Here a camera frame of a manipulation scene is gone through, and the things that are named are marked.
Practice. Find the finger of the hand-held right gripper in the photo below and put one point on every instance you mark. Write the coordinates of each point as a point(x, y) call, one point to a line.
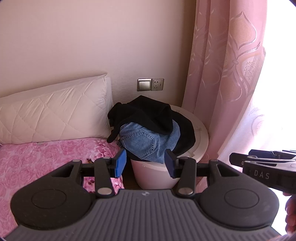
point(238, 158)
point(277, 155)

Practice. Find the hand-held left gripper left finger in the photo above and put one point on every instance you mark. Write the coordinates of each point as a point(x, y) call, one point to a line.
point(120, 162)

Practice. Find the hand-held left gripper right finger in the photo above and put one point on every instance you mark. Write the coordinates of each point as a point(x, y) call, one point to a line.
point(170, 164)

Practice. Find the white round bin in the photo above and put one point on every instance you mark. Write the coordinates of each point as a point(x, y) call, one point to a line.
point(150, 173)

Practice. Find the black knit garment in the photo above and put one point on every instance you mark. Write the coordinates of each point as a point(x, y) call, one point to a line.
point(148, 113)

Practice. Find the person's right hand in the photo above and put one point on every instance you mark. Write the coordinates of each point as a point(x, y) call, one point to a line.
point(291, 213)

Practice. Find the blue jeans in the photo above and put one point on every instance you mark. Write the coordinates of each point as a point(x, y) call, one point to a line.
point(138, 141)

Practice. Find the white quilted headboard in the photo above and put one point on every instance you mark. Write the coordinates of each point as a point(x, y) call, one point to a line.
point(53, 111)

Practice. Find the pink floral blanket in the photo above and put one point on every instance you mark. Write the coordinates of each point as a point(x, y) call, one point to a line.
point(34, 162)

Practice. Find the pink patterned curtain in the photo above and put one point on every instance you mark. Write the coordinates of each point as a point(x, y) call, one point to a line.
point(219, 69)

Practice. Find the metallic wall switch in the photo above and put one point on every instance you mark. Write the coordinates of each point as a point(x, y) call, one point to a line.
point(144, 84)

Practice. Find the metallic wall socket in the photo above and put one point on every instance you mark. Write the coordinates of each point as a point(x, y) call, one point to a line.
point(157, 84)

